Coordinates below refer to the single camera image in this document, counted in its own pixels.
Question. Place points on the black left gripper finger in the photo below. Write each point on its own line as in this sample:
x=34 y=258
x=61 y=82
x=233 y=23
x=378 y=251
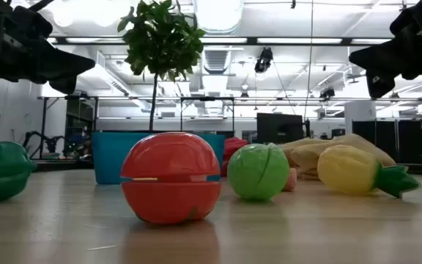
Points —
x=64 y=62
x=64 y=85

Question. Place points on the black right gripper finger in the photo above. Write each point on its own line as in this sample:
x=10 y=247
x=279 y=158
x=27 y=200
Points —
x=383 y=56
x=379 y=84

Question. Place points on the yellow toy corn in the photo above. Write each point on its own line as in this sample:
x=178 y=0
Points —
x=346 y=170

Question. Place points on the small pink toy fruit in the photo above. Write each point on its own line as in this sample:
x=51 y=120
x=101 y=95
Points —
x=291 y=180

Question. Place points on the red toy tomato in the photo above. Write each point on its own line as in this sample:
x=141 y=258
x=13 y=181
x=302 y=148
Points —
x=170 y=179

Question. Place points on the blue plastic tupperware container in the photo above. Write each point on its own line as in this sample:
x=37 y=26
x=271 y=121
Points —
x=110 y=157

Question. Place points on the potted green plant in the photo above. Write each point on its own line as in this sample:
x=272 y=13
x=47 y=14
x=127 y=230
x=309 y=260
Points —
x=161 y=40

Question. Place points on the yellow cloth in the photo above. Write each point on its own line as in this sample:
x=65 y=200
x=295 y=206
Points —
x=306 y=154

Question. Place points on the black monitor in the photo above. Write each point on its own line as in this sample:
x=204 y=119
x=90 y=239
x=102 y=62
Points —
x=278 y=128

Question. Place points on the black hanging spotlight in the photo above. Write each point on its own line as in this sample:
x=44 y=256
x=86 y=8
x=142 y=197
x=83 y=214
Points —
x=264 y=60

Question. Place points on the black metal rack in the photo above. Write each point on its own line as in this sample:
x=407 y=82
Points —
x=207 y=98

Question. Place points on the red cloth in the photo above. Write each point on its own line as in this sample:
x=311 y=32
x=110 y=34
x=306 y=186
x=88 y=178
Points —
x=233 y=148

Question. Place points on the black partition wall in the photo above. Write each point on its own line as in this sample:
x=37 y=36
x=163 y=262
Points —
x=412 y=141

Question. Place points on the silver ceiling air duct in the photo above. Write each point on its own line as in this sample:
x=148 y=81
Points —
x=218 y=14

